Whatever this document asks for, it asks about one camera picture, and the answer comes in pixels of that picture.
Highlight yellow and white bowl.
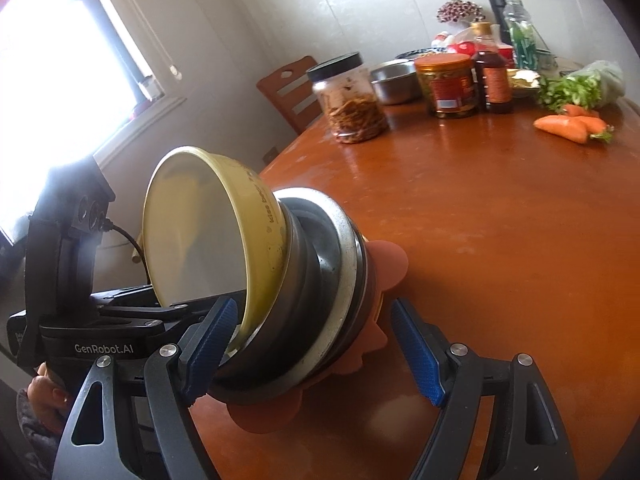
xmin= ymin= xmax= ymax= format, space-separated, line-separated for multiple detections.
xmin=142 ymin=146 xmax=290 ymax=351

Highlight steel bowl behind jars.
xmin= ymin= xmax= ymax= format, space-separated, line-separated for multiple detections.
xmin=370 ymin=58 xmax=422 ymax=106

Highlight plate of sliced food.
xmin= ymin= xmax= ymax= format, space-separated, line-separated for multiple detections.
xmin=506 ymin=68 xmax=540 ymax=99

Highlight black-lid jar of snacks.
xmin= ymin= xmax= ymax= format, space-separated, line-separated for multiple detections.
xmin=306 ymin=52 xmax=388 ymax=144

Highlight low wall outlet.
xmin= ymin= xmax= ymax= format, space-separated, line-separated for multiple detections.
xmin=262 ymin=146 xmax=280 ymax=166

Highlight dark sauce bottle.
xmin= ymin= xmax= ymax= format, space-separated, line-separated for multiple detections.
xmin=471 ymin=22 xmax=513 ymax=114

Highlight rear orange carrot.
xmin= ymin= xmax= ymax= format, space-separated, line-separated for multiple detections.
xmin=561 ymin=104 xmax=600 ymax=118

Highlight black camera cable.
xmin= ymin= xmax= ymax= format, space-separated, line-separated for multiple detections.
xmin=98 ymin=218 xmax=152 ymax=286

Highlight patterned ceramic plate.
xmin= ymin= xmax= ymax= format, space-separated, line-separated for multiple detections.
xmin=395 ymin=47 xmax=447 ymax=61

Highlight middle orange carrot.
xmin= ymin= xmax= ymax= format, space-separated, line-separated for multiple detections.
xmin=576 ymin=116 xmax=614 ymax=144

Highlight clear plastic water bottle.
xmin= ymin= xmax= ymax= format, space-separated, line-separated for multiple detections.
xmin=502 ymin=0 xmax=549 ymax=72

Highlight orange carrot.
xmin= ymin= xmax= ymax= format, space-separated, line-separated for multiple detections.
xmin=576 ymin=116 xmax=614 ymax=144
xmin=561 ymin=104 xmax=600 ymax=118
xmin=534 ymin=115 xmax=589 ymax=144

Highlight front orange carrot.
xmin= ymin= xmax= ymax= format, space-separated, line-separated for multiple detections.
xmin=534 ymin=115 xmax=589 ymax=144

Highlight brown slatted wooden chair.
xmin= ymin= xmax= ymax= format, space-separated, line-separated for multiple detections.
xmin=256 ymin=55 xmax=322 ymax=134

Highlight bag of green vegetables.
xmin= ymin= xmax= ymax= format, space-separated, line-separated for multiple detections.
xmin=537 ymin=60 xmax=626 ymax=113

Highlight left hand with painted nails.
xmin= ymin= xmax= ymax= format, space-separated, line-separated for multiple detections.
xmin=26 ymin=363 xmax=73 ymax=436

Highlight deep stainless steel bowl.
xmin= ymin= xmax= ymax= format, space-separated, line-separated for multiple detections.
xmin=209 ymin=197 xmax=322 ymax=398

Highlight orange-lid pickle jar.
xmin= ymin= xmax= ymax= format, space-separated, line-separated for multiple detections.
xmin=414 ymin=53 xmax=478 ymax=118

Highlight dried flower bouquet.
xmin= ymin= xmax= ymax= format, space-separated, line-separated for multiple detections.
xmin=436 ymin=0 xmax=486 ymax=24

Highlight shallow stainless steel plate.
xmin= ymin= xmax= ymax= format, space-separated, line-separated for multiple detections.
xmin=208 ymin=188 xmax=368 ymax=405

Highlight orange flower-shaped silicone mat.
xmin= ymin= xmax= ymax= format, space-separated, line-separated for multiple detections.
xmin=227 ymin=240 xmax=409 ymax=434

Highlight red tissue packet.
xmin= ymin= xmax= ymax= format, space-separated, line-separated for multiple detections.
xmin=431 ymin=28 xmax=515 ymax=68

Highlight black thermos flask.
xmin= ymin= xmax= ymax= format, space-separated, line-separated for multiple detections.
xmin=485 ymin=0 xmax=514 ymax=47

